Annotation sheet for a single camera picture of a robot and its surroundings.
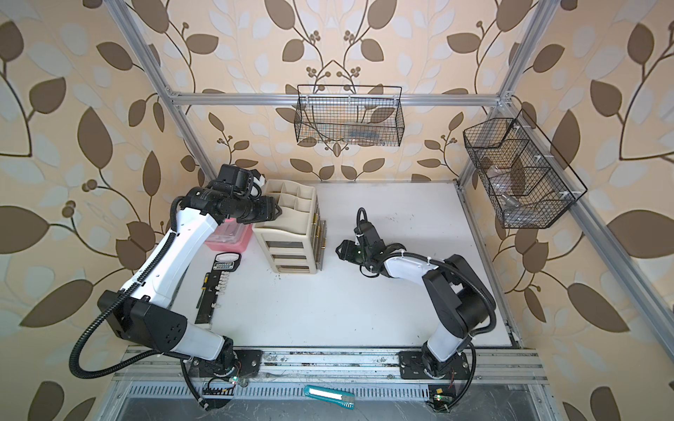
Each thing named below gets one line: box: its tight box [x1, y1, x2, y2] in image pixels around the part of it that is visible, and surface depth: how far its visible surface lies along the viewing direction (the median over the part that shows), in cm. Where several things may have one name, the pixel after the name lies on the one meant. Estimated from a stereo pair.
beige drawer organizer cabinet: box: [252, 179, 318, 275], surface depth 81 cm
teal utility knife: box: [303, 384, 356, 411], surface depth 71 cm
